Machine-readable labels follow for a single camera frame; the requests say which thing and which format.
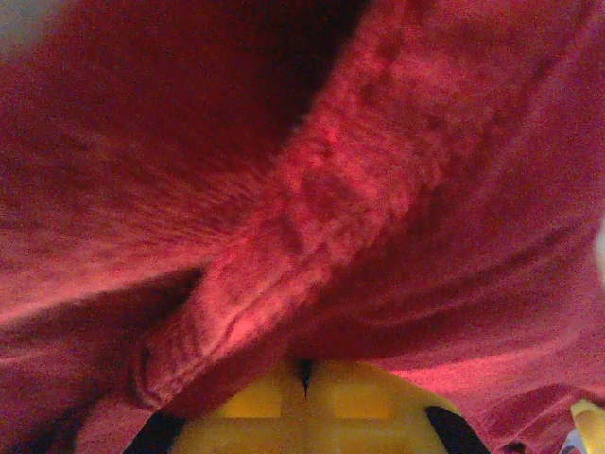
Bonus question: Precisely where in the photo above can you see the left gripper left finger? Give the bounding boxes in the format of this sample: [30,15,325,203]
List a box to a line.
[126,359,307,454]

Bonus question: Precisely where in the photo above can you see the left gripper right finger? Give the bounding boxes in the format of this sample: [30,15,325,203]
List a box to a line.
[302,358,491,454]

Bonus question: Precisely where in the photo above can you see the red t-shirt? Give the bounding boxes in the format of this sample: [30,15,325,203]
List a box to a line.
[0,0,605,454]

